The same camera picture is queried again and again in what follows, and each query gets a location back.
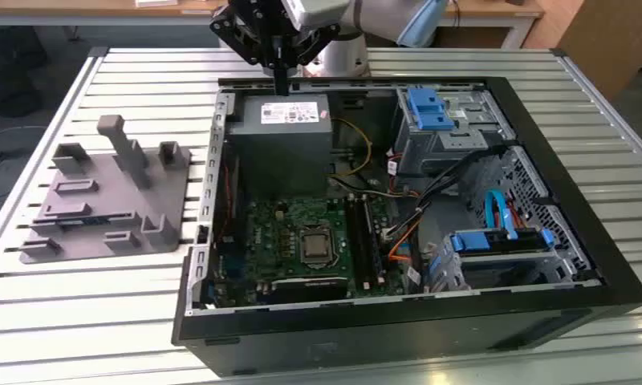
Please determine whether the black office chair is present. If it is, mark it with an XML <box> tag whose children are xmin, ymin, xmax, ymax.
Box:
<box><xmin>0</xmin><ymin>26</ymin><xmax>49</xmax><ymax>117</ymax></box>

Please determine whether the yellow wire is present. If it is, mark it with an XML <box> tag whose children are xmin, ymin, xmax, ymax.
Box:
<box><xmin>328</xmin><ymin>117</ymin><xmax>374</xmax><ymax>177</ymax></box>

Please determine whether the black sleeved wire bundle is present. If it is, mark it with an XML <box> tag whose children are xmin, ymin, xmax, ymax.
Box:
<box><xmin>414</xmin><ymin>142</ymin><xmax>515</xmax><ymax>213</ymax></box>

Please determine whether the orange wire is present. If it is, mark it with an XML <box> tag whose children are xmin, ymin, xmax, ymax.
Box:
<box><xmin>387</xmin><ymin>230</ymin><xmax>423</xmax><ymax>261</ymax></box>

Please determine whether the silver CPU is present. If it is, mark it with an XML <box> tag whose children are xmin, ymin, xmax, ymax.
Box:
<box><xmin>300</xmin><ymin>233</ymin><xmax>331</xmax><ymax>257</ymax></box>

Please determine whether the blue flat wire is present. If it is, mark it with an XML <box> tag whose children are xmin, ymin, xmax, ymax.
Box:
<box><xmin>483</xmin><ymin>188</ymin><xmax>518</xmax><ymax>241</ymax></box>

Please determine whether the blue drive bay latch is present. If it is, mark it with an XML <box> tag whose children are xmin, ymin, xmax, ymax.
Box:
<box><xmin>406</xmin><ymin>87</ymin><xmax>456</xmax><ymax>132</ymax></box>

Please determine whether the wooden desk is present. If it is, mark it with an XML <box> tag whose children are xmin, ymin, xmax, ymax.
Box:
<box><xmin>0</xmin><ymin>0</ymin><xmax>546</xmax><ymax>49</ymax></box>

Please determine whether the metal disk bay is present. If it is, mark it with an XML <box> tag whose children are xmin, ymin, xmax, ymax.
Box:
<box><xmin>422</xmin><ymin>240</ymin><xmax>590</xmax><ymax>292</ymax></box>

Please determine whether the red wire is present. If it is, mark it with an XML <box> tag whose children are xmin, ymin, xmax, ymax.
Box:
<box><xmin>217</xmin><ymin>164</ymin><xmax>236</xmax><ymax>241</ymax></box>

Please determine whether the metal drive cage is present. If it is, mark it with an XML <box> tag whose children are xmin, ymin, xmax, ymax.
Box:
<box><xmin>392</xmin><ymin>86</ymin><xmax>515</xmax><ymax>177</ymax></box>

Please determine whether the grey parts rack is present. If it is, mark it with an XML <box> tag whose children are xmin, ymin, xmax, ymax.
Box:
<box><xmin>18</xmin><ymin>114</ymin><xmax>193</xmax><ymax>265</ymax></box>

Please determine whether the black PC case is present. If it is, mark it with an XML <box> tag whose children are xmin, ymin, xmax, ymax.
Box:
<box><xmin>169</xmin><ymin>75</ymin><xmax>642</xmax><ymax>378</ymax></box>

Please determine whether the hard disk in blue carrier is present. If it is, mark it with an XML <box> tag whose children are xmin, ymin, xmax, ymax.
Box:
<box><xmin>447</xmin><ymin>227</ymin><xmax>555</xmax><ymax>255</ymax></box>

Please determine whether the wooden cabinet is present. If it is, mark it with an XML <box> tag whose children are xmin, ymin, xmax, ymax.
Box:
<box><xmin>523</xmin><ymin>0</ymin><xmax>642</xmax><ymax>101</ymax></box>

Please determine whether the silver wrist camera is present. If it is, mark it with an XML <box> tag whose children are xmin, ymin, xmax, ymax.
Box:
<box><xmin>280</xmin><ymin>0</ymin><xmax>350</xmax><ymax>32</ymax></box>

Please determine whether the grey power supply white label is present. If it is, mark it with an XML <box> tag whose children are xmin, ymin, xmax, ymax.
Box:
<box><xmin>227</xmin><ymin>94</ymin><xmax>333</xmax><ymax>197</ymax></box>

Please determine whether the green motherboard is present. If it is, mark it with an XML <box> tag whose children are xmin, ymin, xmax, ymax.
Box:
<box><xmin>208</xmin><ymin>196</ymin><xmax>407</xmax><ymax>308</ymax></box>

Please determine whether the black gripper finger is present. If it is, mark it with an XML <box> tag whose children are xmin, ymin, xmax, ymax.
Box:
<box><xmin>208</xmin><ymin>10</ymin><xmax>283</xmax><ymax>97</ymax></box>
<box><xmin>281</xmin><ymin>23</ymin><xmax>343</xmax><ymax>97</ymax></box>

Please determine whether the CPU socket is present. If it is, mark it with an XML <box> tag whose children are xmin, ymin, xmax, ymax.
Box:
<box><xmin>296</xmin><ymin>226</ymin><xmax>337</xmax><ymax>270</ymax></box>

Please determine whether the installed RAM stick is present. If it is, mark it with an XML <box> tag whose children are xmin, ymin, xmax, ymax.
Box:
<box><xmin>366</xmin><ymin>198</ymin><xmax>386</xmax><ymax>280</ymax></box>

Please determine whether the black graphics card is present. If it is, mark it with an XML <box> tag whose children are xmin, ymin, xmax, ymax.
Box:
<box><xmin>269</xmin><ymin>275</ymin><xmax>350</xmax><ymax>304</ymax></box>

